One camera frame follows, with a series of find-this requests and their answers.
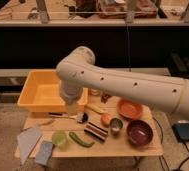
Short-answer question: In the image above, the orange bowl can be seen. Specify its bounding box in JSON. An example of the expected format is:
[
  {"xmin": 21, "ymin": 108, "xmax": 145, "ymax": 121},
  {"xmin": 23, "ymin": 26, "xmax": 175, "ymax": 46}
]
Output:
[{"xmin": 117, "ymin": 99, "xmax": 142, "ymax": 119}]

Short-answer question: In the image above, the green plastic cup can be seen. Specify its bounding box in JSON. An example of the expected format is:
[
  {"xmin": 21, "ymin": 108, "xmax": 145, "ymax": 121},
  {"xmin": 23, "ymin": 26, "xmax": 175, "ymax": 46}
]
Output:
[{"xmin": 52, "ymin": 130, "xmax": 67, "ymax": 149}]

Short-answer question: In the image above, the grey folded cloth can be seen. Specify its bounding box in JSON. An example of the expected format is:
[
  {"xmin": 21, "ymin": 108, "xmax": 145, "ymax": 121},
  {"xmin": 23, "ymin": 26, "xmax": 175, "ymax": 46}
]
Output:
[{"xmin": 17, "ymin": 127, "xmax": 42, "ymax": 164}]

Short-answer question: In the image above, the brown grape cluster toy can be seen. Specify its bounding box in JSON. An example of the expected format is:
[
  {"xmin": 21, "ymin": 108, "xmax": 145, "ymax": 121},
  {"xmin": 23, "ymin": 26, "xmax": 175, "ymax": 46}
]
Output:
[{"xmin": 101, "ymin": 93, "xmax": 112, "ymax": 103}]

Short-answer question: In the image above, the yellow banana toy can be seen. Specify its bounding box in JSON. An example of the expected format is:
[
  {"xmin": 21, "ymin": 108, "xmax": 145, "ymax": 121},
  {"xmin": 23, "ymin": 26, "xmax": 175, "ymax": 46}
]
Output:
[{"xmin": 86, "ymin": 104, "xmax": 105, "ymax": 114}]

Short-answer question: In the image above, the black foot pedal box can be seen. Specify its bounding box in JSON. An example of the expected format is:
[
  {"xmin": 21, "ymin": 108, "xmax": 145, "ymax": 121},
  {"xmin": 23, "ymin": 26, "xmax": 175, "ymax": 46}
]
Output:
[{"xmin": 172, "ymin": 123, "xmax": 189, "ymax": 142}]

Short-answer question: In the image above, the wooden handled fork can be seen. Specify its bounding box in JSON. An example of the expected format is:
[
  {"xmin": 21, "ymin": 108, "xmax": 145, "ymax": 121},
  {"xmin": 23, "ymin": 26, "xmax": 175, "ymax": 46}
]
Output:
[{"xmin": 23, "ymin": 119, "xmax": 55, "ymax": 131}]

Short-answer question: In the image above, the white paper cup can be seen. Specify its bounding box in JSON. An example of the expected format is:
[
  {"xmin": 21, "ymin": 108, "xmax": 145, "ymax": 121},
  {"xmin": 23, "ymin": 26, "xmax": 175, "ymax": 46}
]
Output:
[{"xmin": 89, "ymin": 89, "xmax": 100, "ymax": 96}]

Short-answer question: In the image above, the dark red bowl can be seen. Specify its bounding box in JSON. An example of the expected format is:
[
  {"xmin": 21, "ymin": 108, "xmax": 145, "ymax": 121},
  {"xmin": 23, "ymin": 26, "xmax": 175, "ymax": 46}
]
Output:
[{"xmin": 126, "ymin": 120, "xmax": 153, "ymax": 147}]

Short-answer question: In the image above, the blue sponge cloth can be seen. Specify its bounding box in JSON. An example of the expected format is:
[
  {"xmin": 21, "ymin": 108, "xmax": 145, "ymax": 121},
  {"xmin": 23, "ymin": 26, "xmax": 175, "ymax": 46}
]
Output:
[{"xmin": 35, "ymin": 141, "xmax": 53, "ymax": 166}]

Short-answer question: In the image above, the striped dark sponge block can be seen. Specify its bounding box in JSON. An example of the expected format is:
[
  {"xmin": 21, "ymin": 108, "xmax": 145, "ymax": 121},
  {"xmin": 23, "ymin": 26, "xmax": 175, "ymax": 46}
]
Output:
[{"xmin": 84, "ymin": 122, "xmax": 108, "ymax": 142}]

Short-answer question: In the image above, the small metal cup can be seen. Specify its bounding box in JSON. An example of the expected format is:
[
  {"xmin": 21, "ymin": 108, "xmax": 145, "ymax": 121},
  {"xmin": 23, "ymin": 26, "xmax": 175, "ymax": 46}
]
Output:
[{"xmin": 109, "ymin": 118, "xmax": 123, "ymax": 135}]

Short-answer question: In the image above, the black dish brush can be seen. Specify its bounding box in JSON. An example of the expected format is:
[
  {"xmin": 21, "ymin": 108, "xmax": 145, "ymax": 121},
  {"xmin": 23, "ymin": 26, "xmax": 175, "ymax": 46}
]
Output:
[{"xmin": 49, "ymin": 112, "xmax": 88, "ymax": 123}]

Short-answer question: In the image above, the orange toy fruit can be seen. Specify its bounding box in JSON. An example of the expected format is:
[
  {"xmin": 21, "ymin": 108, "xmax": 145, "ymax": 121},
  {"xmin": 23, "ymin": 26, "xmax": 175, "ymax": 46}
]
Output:
[{"xmin": 101, "ymin": 113, "xmax": 111, "ymax": 127}]

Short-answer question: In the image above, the green chili pepper toy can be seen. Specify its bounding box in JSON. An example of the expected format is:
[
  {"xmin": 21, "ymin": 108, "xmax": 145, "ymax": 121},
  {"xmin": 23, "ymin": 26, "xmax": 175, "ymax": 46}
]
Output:
[{"xmin": 69, "ymin": 131, "xmax": 95, "ymax": 148}]

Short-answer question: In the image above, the yellow plastic bin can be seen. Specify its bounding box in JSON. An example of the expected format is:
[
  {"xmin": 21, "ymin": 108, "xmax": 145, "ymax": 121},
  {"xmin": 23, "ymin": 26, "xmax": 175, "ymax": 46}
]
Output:
[{"xmin": 17, "ymin": 69, "xmax": 90, "ymax": 113}]

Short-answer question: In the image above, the black cable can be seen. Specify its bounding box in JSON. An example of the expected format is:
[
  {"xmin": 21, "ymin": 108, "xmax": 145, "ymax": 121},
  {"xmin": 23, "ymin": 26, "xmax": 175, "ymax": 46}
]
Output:
[{"xmin": 171, "ymin": 141, "xmax": 189, "ymax": 171}]

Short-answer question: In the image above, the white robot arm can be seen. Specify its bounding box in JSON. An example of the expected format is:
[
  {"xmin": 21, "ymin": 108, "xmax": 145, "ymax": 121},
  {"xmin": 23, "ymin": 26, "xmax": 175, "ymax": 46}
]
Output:
[{"xmin": 56, "ymin": 46, "xmax": 189, "ymax": 120}]

